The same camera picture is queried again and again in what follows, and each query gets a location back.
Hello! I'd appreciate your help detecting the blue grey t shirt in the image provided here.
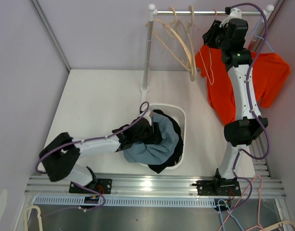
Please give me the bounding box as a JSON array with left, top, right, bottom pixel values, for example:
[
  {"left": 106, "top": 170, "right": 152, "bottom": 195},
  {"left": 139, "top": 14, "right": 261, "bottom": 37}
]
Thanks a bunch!
[{"left": 123, "top": 113, "right": 179, "bottom": 165}]

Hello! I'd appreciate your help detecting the pink wire hanger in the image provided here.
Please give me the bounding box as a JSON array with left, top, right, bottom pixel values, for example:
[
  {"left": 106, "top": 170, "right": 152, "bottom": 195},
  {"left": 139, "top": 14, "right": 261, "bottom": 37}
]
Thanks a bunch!
[
  {"left": 197, "top": 9, "right": 219, "bottom": 85},
  {"left": 218, "top": 175, "right": 264, "bottom": 231}
]

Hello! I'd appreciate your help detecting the black t shirt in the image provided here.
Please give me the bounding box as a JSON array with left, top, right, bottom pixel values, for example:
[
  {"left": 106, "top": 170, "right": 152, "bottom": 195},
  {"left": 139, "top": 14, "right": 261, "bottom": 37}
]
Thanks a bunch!
[{"left": 148, "top": 109, "right": 184, "bottom": 174}]

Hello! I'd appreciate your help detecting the blue wire hanger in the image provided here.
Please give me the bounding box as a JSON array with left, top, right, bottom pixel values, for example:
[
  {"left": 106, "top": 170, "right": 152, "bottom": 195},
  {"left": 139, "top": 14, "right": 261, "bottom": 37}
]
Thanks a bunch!
[
  {"left": 217, "top": 199, "right": 245, "bottom": 231},
  {"left": 247, "top": 20, "right": 266, "bottom": 51}
]

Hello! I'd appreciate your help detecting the beige wooden hanger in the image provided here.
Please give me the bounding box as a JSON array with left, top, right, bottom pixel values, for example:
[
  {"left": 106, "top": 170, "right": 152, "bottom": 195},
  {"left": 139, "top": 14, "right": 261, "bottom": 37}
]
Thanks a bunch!
[
  {"left": 176, "top": 5, "right": 198, "bottom": 81},
  {"left": 145, "top": 4, "right": 188, "bottom": 71}
]

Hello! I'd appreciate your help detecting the orange t shirt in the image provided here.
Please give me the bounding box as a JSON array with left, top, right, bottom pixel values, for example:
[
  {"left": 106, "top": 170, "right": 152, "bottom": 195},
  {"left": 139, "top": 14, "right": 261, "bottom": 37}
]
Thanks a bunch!
[{"left": 195, "top": 45, "right": 291, "bottom": 125}]

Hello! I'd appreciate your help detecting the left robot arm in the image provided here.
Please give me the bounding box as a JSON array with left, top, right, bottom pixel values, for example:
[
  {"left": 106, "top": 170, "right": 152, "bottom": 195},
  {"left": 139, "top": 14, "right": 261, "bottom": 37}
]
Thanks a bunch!
[{"left": 38, "top": 116, "right": 162, "bottom": 193}]

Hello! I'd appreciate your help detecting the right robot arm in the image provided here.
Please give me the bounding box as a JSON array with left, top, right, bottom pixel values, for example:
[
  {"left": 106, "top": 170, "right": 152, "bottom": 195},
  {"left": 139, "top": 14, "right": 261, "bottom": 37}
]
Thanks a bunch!
[{"left": 196, "top": 18, "right": 268, "bottom": 196}]

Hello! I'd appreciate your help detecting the beige hanger bottom left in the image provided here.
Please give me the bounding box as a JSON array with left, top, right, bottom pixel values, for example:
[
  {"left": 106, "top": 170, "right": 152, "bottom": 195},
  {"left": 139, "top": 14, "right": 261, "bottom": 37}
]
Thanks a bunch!
[{"left": 24, "top": 205, "right": 44, "bottom": 231}]

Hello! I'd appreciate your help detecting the beige hanger bottom right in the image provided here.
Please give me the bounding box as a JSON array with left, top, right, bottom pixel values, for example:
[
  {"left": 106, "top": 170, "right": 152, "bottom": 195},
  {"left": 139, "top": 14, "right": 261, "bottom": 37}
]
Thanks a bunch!
[{"left": 263, "top": 220, "right": 295, "bottom": 231}]

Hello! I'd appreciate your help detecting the white plastic laundry basket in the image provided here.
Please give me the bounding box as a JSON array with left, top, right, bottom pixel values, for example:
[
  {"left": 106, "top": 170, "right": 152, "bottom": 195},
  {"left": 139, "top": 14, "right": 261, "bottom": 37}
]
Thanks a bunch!
[{"left": 149, "top": 103, "right": 187, "bottom": 170}]

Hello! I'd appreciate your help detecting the white metal clothes rack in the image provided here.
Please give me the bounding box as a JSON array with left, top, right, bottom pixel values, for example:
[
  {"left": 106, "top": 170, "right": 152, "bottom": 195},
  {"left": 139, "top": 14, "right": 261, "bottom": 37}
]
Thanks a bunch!
[{"left": 140, "top": 3, "right": 275, "bottom": 106}]

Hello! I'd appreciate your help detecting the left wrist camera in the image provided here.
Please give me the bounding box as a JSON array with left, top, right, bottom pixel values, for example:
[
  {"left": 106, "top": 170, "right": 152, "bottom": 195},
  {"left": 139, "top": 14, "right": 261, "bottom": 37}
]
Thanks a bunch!
[{"left": 143, "top": 110, "right": 154, "bottom": 126}]

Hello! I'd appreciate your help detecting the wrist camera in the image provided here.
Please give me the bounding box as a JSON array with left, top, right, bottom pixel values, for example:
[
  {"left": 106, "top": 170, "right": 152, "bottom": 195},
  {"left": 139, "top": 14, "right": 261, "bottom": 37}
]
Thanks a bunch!
[
  {"left": 219, "top": 8, "right": 242, "bottom": 28},
  {"left": 143, "top": 110, "right": 154, "bottom": 126}
]

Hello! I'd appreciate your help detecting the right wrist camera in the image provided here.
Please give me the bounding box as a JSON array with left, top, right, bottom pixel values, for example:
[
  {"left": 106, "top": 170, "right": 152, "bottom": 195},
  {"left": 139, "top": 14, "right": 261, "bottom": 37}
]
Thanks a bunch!
[{"left": 219, "top": 8, "right": 242, "bottom": 28}]

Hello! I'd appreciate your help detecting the white slotted cable duct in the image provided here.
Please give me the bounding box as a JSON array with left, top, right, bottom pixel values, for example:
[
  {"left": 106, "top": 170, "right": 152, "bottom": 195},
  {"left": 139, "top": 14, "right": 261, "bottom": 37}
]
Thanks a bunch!
[{"left": 34, "top": 195, "right": 216, "bottom": 208}]

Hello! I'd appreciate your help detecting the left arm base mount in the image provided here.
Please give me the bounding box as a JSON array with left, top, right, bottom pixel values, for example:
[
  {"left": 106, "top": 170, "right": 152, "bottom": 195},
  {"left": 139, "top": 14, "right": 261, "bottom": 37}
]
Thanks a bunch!
[{"left": 69, "top": 178, "right": 113, "bottom": 194}]

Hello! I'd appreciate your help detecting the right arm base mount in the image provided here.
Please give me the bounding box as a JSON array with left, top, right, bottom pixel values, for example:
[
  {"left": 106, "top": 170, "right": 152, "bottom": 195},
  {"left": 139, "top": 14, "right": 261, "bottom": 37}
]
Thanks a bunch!
[{"left": 192, "top": 176, "right": 242, "bottom": 196}]

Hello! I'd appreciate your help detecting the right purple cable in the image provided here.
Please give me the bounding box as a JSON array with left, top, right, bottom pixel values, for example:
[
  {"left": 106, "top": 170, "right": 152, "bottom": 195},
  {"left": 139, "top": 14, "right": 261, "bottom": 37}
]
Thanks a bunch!
[{"left": 225, "top": 2, "right": 272, "bottom": 207}]

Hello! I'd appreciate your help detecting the blue wire hanger on floor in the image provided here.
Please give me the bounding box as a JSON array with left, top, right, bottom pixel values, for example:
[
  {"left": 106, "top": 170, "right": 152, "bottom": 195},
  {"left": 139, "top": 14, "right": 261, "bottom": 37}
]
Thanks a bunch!
[{"left": 217, "top": 199, "right": 245, "bottom": 231}]

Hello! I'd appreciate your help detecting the pink wire hanger on floor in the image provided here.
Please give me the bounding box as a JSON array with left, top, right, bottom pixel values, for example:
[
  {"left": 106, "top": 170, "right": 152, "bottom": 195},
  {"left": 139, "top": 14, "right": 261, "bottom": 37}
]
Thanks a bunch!
[{"left": 218, "top": 175, "right": 264, "bottom": 231}]

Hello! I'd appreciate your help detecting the aluminium rail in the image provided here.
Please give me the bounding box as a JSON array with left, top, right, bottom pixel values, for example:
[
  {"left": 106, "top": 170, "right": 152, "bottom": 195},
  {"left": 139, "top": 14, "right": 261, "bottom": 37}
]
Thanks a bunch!
[{"left": 24, "top": 173, "right": 287, "bottom": 199}]

